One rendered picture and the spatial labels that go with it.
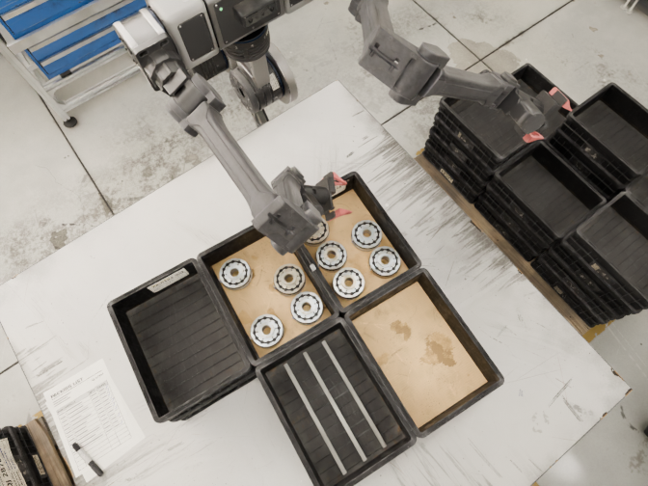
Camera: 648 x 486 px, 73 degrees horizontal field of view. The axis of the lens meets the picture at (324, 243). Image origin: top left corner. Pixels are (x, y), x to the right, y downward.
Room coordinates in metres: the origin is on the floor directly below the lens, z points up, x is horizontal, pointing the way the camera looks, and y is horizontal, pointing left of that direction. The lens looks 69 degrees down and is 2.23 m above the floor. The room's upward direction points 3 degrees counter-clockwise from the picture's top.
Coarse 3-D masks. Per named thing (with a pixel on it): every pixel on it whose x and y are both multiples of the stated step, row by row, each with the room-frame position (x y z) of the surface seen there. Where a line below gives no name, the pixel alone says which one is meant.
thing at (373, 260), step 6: (384, 246) 0.50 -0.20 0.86; (372, 252) 0.48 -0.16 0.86; (378, 252) 0.48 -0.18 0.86; (384, 252) 0.48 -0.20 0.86; (390, 252) 0.48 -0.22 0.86; (396, 252) 0.48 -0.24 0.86; (372, 258) 0.46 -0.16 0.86; (396, 258) 0.46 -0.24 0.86; (372, 264) 0.44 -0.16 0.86; (378, 264) 0.44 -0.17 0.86; (396, 264) 0.44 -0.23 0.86; (378, 270) 0.42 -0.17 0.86; (384, 270) 0.42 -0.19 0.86; (390, 270) 0.42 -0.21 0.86; (396, 270) 0.41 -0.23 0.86
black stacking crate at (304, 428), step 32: (320, 352) 0.17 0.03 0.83; (352, 352) 0.17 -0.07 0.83; (288, 384) 0.08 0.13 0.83; (352, 384) 0.07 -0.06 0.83; (288, 416) -0.01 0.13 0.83; (320, 416) -0.01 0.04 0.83; (352, 416) -0.02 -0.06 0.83; (384, 416) -0.02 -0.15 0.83; (320, 448) -0.10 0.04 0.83; (352, 448) -0.11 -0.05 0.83; (384, 448) -0.11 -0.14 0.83; (320, 480) -0.18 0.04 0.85
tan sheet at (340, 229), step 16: (352, 192) 0.72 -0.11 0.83; (336, 208) 0.66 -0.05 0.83; (352, 208) 0.66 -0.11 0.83; (336, 224) 0.60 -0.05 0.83; (352, 224) 0.60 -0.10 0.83; (336, 240) 0.54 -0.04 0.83; (384, 240) 0.53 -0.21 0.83; (352, 256) 0.48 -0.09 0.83; (368, 256) 0.48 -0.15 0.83; (336, 272) 0.43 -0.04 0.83; (368, 272) 0.42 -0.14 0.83; (400, 272) 0.42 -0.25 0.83; (368, 288) 0.37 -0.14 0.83
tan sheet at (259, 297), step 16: (240, 256) 0.50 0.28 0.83; (256, 256) 0.50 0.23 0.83; (272, 256) 0.49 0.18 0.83; (288, 256) 0.49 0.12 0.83; (256, 272) 0.44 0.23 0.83; (272, 272) 0.44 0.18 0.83; (304, 272) 0.43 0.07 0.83; (224, 288) 0.39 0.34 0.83; (256, 288) 0.39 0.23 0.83; (272, 288) 0.38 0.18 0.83; (304, 288) 0.38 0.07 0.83; (240, 304) 0.34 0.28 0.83; (256, 304) 0.33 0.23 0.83; (272, 304) 0.33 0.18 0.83; (288, 304) 0.33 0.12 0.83; (240, 320) 0.28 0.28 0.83; (288, 320) 0.28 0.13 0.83; (320, 320) 0.27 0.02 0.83; (288, 336) 0.23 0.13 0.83
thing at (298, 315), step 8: (296, 296) 0.35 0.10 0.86; (304, 296) 0.34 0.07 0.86; (312, 296) 0.34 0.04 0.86; (296, 304) 0.32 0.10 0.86; (320, 304) 0.32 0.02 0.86; (296, 312) 0.29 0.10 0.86; (312, 312) 0.29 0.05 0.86; (320, 312) 0.29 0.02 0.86; (304, 320) 0.27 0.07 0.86; (312, 320) 0.27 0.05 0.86
